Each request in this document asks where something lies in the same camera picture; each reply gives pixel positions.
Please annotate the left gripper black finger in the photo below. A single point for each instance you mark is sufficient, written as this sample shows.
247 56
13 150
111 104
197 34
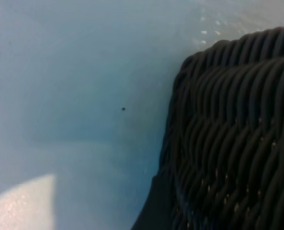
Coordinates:
156 210

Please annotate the dark brown wicker basket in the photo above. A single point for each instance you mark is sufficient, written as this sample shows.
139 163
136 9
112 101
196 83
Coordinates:
228 119

